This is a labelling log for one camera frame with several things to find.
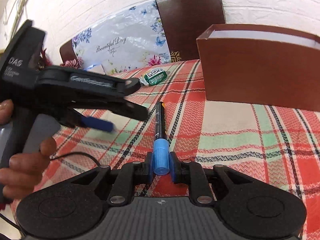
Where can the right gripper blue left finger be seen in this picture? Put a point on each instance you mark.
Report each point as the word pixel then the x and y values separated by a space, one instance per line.
pixel 128 177

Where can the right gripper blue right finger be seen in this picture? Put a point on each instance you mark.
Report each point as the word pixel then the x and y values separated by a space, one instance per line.
pixel 192 174

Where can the plaid bed sheet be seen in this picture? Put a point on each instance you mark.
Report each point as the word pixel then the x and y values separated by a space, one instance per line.
pixel 277 145

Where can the brown cardboard storage box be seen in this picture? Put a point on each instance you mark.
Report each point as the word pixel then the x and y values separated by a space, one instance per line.
pixel 260 64

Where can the green mint tin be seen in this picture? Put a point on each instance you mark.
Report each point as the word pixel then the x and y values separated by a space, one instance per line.
pixel 153 77

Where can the floral Beautiful Day pillow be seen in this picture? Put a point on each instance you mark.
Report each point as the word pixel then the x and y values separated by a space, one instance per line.
pixel 130 39

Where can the dark brown wooden headboard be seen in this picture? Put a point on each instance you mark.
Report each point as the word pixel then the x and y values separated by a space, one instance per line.
pixel 183 22

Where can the blue capped black marker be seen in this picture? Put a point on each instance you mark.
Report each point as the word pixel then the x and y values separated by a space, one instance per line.
pixel 161 144

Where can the person's left hand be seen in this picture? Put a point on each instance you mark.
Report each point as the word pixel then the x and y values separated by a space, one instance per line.
pixel 21 172

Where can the red checkered cloth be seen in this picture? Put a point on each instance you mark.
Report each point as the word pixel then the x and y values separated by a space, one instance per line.
pixel 74 63

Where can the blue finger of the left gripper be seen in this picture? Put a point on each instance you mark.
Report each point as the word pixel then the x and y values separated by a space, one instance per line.
pixel 95 123

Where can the red feather decoration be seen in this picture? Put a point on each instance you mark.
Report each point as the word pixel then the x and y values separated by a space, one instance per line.
pixel 45 59

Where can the blue tissue pack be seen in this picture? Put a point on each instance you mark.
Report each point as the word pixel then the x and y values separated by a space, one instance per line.
pixel 96 68

